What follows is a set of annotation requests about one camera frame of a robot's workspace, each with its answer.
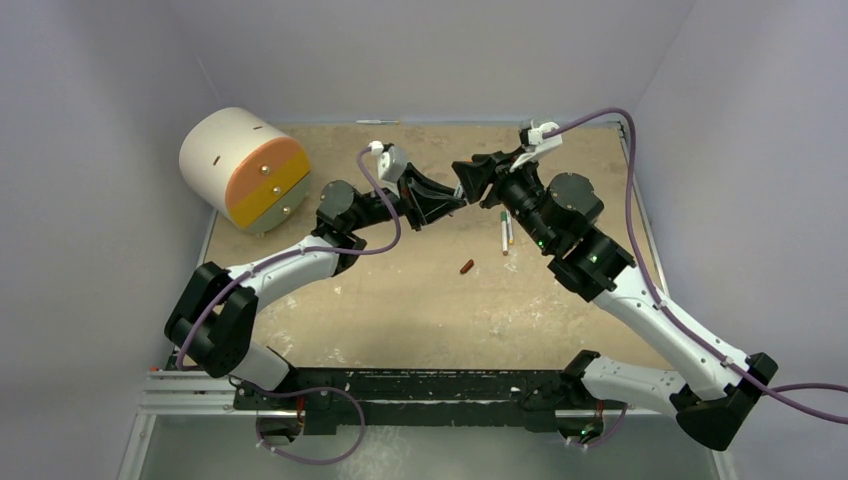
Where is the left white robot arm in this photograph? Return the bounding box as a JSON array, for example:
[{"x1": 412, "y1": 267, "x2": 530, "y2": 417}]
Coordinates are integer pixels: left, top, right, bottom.
[{"x1": 165, "y1": 165, "x2": 467, "y2": 409}]

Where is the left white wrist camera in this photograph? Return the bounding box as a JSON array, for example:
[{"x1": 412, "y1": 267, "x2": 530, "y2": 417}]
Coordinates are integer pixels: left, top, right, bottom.
[{"x1": 368, "y1": 141, "x2": 408, "y2": 196}]

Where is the round cream drawer cabinet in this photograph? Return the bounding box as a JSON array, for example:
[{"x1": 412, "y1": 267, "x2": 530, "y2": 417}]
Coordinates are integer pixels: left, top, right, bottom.
[{"x1": 178, "y1": 107, "x2": 311, "y2": 235}]

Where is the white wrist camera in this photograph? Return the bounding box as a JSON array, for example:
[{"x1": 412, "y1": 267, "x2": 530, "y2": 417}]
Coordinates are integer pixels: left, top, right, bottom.
[
  {"x1": 510, "y1": 119, "x2": 563, "y2": 172},
  {"x1": 368, "y1": 141, "x2": 408, "y2": 196}
]

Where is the white pen orange tip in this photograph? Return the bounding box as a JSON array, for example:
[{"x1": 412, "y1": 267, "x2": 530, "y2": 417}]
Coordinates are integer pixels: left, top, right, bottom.
[{"x1": 355, "y1": 119, "x2": 401, "y2": 126}]

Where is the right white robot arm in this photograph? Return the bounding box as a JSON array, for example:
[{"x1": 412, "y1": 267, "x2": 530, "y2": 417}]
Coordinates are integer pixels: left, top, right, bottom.
[{"x1": 452, "y1": 152, "x2": 778, "y2": 451}]

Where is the brown pen cap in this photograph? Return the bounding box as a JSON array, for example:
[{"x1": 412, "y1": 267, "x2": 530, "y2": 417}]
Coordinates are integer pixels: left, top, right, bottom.
[{"x1": 459, "y1": 259, "x2": 475, "y2": 275}]

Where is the aluminium frame rail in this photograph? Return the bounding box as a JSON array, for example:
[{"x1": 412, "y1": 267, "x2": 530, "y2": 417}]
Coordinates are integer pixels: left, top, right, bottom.
[{"x1": 119, "y1": 368, "x2": 737, "y2": 479}]

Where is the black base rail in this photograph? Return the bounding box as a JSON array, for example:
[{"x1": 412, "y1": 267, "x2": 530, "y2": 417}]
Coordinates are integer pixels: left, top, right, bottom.
[{"x1": 234, "y1": 367, "x2": 622, "y2": 436}]

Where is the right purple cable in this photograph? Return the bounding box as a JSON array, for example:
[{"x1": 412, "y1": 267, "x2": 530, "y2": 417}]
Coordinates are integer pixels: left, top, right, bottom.
[{"x1": 543, "y1": 107, "x2": 848, "y2": 452}]

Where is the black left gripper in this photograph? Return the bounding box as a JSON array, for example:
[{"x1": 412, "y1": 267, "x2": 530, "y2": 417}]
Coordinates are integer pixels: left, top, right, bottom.
[{"x1": 348, "y1": 164, "x2": 465, "y2": 233}]

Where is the white pen grey tip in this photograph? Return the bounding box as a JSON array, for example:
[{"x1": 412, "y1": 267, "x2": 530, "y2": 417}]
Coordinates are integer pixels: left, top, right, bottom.
[{"x1": 500, "y1": 218, "x2": 509, "y2": 256}]

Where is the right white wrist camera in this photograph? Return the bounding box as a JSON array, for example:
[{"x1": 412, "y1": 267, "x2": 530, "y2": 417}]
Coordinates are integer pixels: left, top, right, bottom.
[{"x1": 510, "y1": 119, "x2": 563, "y2": 172}]

